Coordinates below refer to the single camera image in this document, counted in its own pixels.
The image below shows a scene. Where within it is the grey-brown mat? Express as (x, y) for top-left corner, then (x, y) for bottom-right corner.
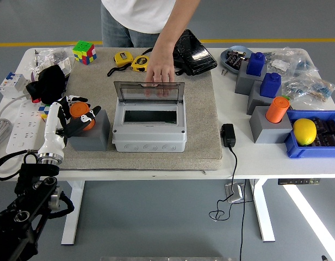
(44, 47), (223, 172)

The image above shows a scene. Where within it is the clear bag with small parts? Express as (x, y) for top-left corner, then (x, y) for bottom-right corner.
(34, 47), (76, 78)

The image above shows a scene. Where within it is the white plastic connector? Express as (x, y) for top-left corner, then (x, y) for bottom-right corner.
(58, 58), (73, 77)

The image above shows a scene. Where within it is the white circuit breaker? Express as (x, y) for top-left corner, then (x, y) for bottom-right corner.
(0, 72), (31, 98)

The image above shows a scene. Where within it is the blue block battery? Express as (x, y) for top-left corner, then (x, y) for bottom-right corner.
(246, 52), (267, 76)
(259, 72), (282, 98)

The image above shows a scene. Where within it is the black cloth glove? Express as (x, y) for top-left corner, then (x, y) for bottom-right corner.
(25, 64), (70, 106)

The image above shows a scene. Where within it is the person's left hand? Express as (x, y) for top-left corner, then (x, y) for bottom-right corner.
(144, 51), (176, 98)

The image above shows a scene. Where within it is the black power adapter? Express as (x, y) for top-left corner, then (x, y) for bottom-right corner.
(220, 123), (237, 148)

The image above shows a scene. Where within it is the large colourful puzzle cube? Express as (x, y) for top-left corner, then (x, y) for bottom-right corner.
(72, 40), (97, 66)

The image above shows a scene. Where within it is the clear bag with blue parts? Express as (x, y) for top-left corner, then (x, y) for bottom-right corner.
(289, 47), (320, 82)

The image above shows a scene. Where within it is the black adapter cord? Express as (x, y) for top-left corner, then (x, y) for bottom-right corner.
(209, 145), (238, 221)

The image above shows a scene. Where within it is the white power strip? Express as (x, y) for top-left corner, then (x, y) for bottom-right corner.
(5, 101), (50, 156)

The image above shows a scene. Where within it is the small colourful puzzle cube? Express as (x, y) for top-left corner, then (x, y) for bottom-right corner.
(38, 102), (53, 123)

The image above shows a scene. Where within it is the black hanging cable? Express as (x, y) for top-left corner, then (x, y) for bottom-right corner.
(239, 179), (255, 261)

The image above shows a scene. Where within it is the orange cylinder battery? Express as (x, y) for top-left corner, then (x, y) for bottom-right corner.
(265, 96), (290, 123)
(69, 102), (96, 132)

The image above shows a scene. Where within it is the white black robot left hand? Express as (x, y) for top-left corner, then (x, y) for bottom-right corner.
(38, 95), (102, 159)

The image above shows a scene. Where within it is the grey electrical box with lid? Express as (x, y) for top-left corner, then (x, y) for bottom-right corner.
(112, 80), (188, 153)

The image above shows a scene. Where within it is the black table control panel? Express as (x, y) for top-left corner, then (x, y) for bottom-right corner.
(278, 178), (320, 186)

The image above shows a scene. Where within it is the person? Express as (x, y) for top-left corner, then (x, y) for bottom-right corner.
(101, 0), (202, 48)

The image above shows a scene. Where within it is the clear bag with mixed parts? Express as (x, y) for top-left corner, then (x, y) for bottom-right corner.
(281, 75), (335, 104)

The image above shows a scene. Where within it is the yellow tape measure with strap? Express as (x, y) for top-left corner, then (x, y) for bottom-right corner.
(107, 51), (135, 77)

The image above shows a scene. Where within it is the blue plastic bin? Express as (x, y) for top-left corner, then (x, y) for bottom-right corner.
(283, 109), (335, 160)

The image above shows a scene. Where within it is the grey-white power cable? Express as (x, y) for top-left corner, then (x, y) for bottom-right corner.
(0, 94), (29, 152)

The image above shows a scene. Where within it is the purple white small packet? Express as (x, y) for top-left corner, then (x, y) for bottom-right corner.
(29, 67), (41, 82)

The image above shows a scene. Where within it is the clear bag with white labels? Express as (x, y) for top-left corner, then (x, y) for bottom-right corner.
(266, 51), (296, 76)

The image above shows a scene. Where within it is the glossy black pouch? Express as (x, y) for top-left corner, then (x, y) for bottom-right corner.
(141, 29), (219, 77)

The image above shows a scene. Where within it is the yellow lemon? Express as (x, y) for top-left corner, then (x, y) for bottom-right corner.
(293, 118), (318, 146)

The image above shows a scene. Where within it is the blue-grey dish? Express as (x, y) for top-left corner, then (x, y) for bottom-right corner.
(220, 45), (255, 74)

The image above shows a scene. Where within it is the grey block holder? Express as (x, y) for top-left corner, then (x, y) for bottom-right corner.
(234, 60), (268, 96)
(246, 80), (282, 115)
(67, 108), (111, 152)
(249, 105), (293, 144)

